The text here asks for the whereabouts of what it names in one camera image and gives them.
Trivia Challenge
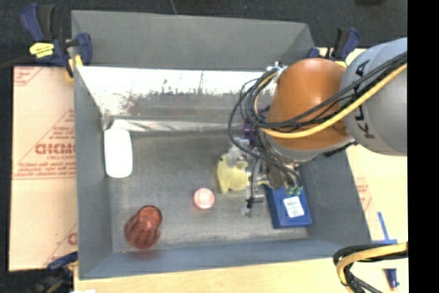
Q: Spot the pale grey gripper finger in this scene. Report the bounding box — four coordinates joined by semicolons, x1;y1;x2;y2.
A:
240;180;256;218
254;179;266;218

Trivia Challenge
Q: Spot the yellow soft toy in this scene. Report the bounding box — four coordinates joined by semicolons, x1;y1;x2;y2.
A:
215;153;250;195

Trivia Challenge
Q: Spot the blue box with white label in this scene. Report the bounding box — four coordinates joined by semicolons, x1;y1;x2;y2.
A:
263;183;313;230

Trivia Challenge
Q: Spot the pink round ball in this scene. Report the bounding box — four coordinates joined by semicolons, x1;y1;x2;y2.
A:
192;187;216;210

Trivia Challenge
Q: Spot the grey metal bin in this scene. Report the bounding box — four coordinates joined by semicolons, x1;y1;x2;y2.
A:
71;10;373;281

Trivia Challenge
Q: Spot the red clear plastic cup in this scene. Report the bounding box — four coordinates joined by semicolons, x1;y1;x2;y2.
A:
123;204;163;250

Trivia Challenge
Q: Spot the white oblong object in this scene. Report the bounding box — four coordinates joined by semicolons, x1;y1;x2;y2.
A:
104;127;134;179

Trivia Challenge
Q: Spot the brown cardboard board, red print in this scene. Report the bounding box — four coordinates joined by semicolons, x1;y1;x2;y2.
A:
8;65;78;272

